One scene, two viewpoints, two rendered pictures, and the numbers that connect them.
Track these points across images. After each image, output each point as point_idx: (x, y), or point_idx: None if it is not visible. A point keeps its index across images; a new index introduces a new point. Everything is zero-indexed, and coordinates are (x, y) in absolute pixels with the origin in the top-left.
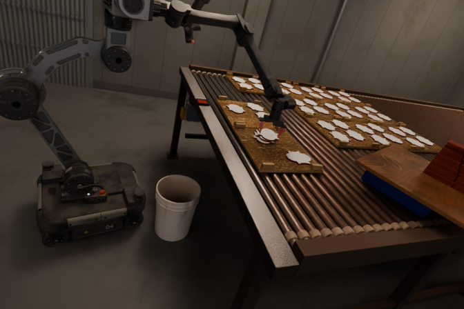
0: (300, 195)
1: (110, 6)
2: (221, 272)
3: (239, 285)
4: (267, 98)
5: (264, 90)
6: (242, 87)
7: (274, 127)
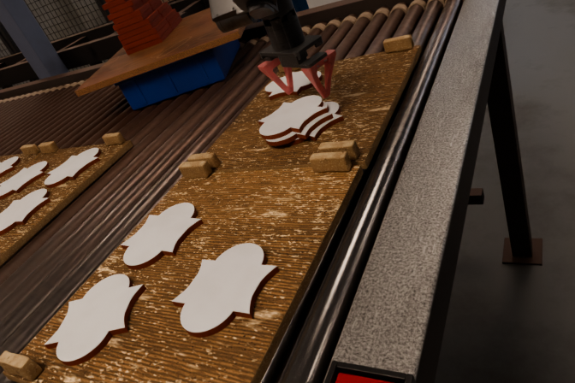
0: (382, 34)
1: None
2: (453, 373)
3: (510, 97)
4: (273, 6)
5: None
6: None
7: (208, 178)
